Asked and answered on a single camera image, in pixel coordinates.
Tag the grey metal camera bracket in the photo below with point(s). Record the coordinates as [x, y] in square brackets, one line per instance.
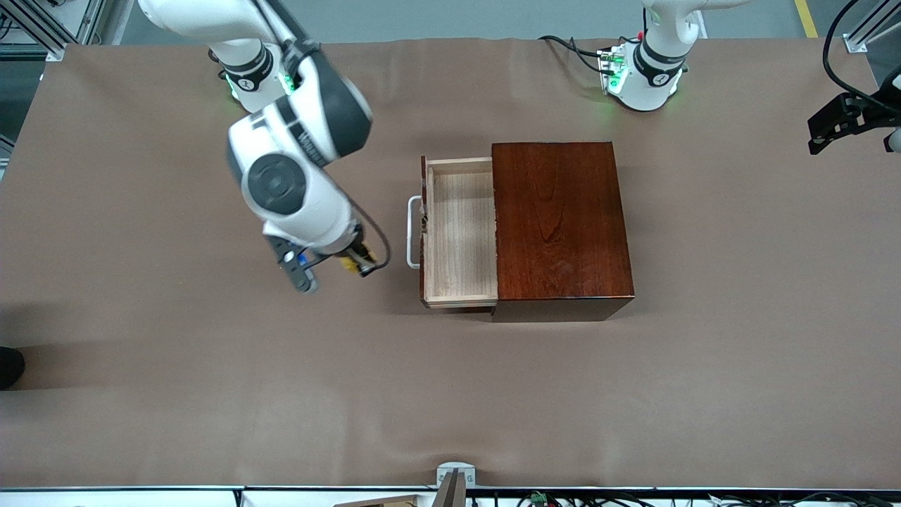
[450, 468]

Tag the brown board piece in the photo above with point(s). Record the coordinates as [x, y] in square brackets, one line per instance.
[387, 502]

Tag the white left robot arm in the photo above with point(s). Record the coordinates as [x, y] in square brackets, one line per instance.
[651, 88]

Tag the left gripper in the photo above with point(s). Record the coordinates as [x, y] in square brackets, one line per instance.
[863, 115]

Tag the brown table cover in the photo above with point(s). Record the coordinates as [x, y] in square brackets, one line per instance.
[281, 387]

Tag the small green connector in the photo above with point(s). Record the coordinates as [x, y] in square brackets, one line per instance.
[538, 498]

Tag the aluminium frame profile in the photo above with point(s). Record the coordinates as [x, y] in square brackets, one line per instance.
[862, 32]
[70, 21]

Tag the black round object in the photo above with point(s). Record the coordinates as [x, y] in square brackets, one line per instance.
[8, 367]

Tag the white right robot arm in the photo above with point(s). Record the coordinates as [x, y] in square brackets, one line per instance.
[281, 183]

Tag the dark brown wooden cabinet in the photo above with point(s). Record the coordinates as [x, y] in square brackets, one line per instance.
[563, 225]

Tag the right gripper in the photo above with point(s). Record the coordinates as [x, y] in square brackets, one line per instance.
[354, 254]

